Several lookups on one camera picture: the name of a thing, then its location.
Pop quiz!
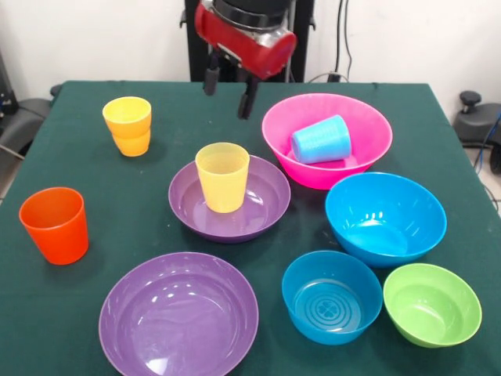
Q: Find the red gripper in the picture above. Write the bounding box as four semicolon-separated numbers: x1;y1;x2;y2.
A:
194;2;297;120

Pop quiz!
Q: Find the pale yellow translucent cup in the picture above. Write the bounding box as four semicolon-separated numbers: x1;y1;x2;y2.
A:
195;142;251;214

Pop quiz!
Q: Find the blue cup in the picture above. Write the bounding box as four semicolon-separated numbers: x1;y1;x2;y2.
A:
290;114;352;165

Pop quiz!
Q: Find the small blue patterned bowl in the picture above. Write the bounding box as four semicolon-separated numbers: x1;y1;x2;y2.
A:
281;250;384;346

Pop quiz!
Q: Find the amber yellow cup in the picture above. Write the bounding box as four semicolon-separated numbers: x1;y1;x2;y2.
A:
110;128;152;158

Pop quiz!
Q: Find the purple bowl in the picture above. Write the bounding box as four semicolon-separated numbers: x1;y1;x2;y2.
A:
98;251;260;376
168;154;292;244

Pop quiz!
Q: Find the pink bowl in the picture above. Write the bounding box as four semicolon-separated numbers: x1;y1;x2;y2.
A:
261;92;394;191

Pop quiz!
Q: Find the large blue bowl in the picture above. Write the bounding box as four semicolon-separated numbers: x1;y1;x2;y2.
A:
324;172;448;269

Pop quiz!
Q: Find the orange cup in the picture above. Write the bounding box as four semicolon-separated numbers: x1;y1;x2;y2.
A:
18;186;90;266

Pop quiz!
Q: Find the dark green table cloth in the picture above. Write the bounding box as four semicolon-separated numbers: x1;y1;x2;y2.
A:
0;80;501;376

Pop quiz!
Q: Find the green bowl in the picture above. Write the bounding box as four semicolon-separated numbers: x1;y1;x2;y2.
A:
382;262;483;349

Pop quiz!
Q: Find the black wall cable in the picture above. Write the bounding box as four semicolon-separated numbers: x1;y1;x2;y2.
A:
334;0;345;76
343;0;354;81

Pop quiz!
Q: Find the black pedestal leg with caster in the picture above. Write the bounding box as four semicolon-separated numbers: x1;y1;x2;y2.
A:
0;84;62;160
452;90;501;175

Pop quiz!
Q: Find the blue cable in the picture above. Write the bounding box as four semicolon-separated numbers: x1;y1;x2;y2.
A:
473;111;501;172

